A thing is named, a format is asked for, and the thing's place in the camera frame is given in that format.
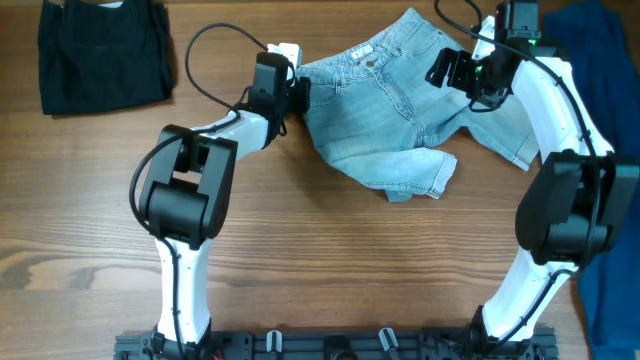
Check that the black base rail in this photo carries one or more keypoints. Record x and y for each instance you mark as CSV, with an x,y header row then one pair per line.
x,y
428,343

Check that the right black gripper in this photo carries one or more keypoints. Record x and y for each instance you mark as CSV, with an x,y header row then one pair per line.
x,y
460,60

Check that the light blue denim shorts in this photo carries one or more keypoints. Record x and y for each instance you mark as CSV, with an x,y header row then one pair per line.
x,y
375,118

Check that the black folded garment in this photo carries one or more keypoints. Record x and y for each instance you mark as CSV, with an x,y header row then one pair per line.
x,y
94,58

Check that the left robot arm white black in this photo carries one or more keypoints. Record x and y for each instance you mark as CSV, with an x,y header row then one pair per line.
x,y
185,197

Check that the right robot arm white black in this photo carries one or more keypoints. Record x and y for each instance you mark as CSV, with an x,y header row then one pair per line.
x,y
576,204

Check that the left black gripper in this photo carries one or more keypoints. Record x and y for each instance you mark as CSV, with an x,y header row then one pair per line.
x,y
301,87

